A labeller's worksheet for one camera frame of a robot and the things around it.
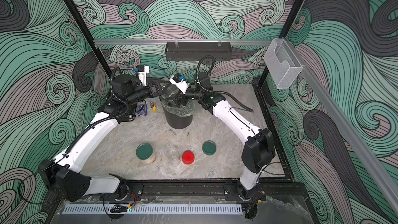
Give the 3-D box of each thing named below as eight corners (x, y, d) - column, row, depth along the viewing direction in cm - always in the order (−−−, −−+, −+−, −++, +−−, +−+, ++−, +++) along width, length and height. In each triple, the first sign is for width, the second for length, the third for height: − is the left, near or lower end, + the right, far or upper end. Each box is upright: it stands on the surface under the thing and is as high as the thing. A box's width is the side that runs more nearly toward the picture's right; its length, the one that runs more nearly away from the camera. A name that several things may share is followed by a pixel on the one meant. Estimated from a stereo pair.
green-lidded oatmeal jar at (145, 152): (140, 164, 84) (134, 157, 76) (143, 150, 89) (138, 142, 81) (154, 164, 84) (149, 157, 76) (156, 150, 89) (152, 142, 81)
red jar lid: (182, 164, 84) (181, 162, 82) (182, 152, 88) (182, 150, 87) (194, 164, 84) (194, 162, 82) (194, 152, 88) (194, 150, 87)
